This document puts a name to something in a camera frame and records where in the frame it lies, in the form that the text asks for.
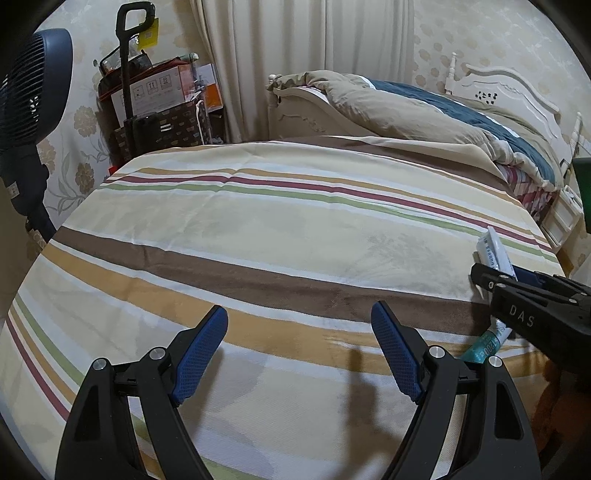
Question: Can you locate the white drawer unit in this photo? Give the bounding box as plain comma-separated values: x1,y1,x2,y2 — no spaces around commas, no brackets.
541,185,583,253

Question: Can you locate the black hand trolley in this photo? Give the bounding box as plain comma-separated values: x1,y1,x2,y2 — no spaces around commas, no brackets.
115,1,155,158

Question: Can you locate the white bed headboard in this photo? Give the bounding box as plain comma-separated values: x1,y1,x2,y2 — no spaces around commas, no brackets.
445,52,583,176

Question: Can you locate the blue standing fan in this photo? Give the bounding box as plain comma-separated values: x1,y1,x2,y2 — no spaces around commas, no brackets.
1,28,73,241

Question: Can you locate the white toothpaste tube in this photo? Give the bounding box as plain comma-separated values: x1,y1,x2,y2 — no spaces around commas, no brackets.
476,226,517,279

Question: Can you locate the white bed footboard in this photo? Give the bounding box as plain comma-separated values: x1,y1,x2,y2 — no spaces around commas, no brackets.
267,74,374,140

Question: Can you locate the white orange box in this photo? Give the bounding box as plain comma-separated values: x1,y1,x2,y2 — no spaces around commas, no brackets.
194,63,223,111

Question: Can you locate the plaid bed sheet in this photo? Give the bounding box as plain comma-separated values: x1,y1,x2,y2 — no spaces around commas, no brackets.
496,163,559,223

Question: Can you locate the striped table cloth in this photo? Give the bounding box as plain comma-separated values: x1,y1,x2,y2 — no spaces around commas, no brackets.
1,137,561,479

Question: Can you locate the teal cream tube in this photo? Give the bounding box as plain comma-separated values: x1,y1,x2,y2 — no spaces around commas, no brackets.
460,318,512,364

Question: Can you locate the blue beige duvet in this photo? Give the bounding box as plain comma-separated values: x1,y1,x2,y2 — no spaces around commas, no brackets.
267,70,563,192

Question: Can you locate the cardboard box with labels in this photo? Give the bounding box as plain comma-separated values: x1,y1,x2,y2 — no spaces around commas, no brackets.
129,64,195,116

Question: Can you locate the dark patterned storage basket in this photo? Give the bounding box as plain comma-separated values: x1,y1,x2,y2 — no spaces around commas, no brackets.
110,98,211,166

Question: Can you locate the cream curtain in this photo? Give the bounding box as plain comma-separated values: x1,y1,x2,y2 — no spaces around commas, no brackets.
191,0,414,143

